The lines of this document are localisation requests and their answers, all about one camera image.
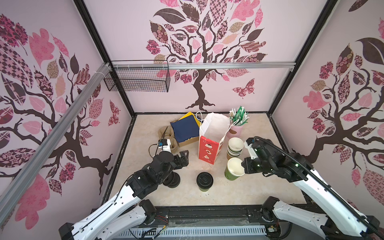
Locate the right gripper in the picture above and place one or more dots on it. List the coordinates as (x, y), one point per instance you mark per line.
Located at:
(246, 163)

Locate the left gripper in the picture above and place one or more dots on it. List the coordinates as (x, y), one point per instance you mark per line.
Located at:
(184, 159)

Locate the green paper cup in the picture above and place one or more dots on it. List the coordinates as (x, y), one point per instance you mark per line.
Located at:
(204, 188)
(234, 169)

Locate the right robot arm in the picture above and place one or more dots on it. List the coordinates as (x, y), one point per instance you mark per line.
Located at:
(339, 220)

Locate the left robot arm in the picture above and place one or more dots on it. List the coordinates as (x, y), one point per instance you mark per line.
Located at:
(129, 207)

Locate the navy napkin stack box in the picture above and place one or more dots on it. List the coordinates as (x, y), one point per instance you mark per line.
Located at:
(186, 129)

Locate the stack of black lids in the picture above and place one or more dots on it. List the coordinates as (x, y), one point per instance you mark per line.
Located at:
(172, 181)

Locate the stack of paper cups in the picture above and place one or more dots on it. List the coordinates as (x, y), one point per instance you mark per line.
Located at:
(235, 148)

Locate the pink straw holder cup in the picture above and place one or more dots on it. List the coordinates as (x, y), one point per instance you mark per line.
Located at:
(234, 132)

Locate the white red paper bag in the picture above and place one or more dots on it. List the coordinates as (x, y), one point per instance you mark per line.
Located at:
(212, 132)

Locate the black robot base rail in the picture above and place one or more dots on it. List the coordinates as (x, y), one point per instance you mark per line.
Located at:
(213, 216)

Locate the white cable duct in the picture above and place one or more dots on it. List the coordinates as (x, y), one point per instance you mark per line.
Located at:
(191, 232)

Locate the black wire basket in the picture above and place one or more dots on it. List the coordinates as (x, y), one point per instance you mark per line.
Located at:
(139, 76)

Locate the aluminium rail back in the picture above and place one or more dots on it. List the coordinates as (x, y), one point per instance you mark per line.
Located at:
(203, 66)

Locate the aluminium rail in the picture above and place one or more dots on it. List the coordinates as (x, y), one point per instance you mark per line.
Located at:
(17, 188)
(203, 66)

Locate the aluminium rail left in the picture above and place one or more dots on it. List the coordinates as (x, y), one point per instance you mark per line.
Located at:
(17, 188)

